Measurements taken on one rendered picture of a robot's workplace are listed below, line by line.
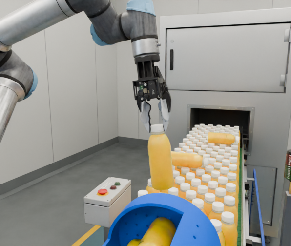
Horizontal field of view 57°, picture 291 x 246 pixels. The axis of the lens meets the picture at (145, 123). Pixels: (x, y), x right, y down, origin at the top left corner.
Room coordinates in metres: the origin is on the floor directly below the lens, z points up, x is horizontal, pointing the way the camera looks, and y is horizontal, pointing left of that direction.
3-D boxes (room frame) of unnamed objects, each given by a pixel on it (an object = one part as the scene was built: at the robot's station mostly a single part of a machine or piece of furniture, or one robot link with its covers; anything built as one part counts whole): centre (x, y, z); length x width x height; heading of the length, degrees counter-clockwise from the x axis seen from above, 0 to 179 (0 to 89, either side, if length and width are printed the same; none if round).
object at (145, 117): (0.75, 0.00, 1.41); 0.06 x 0.03 x 0.09; 165
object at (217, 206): (0.85, -0.25, 1.08); 0.04 x 0.04 x 0.02
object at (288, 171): (0.91, -0.53, 1.18); 0.06 x 0.06 x 0.05
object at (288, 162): (0.91, -0.53, 1.23); 0.06 x 0.06 x 0.04
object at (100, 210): (0.96, 0.14, 1.05); 0.20 x 0.10 x 0.10; 160
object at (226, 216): (0.79, -0.26, 1.08); 0.04 x 0.04 x 0.02
